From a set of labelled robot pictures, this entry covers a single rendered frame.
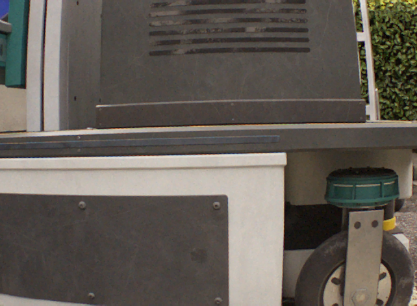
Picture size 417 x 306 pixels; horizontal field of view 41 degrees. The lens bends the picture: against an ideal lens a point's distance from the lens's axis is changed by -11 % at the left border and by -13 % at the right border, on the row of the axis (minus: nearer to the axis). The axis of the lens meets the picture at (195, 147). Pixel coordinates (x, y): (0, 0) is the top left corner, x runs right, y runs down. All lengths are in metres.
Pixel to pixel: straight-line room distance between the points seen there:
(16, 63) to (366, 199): 0.56
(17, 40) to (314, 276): 0.57
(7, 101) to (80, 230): 1.38
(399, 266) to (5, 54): 0.68
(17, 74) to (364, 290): 0.61
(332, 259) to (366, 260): 0.05
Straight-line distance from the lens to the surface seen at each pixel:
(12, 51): 0.94
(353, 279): 0.77
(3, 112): 2.03
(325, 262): 0.78
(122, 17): 0.77
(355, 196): 0.74
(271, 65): 0.74
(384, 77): 3.58
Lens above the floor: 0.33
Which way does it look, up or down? 3 degrees down
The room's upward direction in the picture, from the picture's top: 2 degrees counter-clockwise
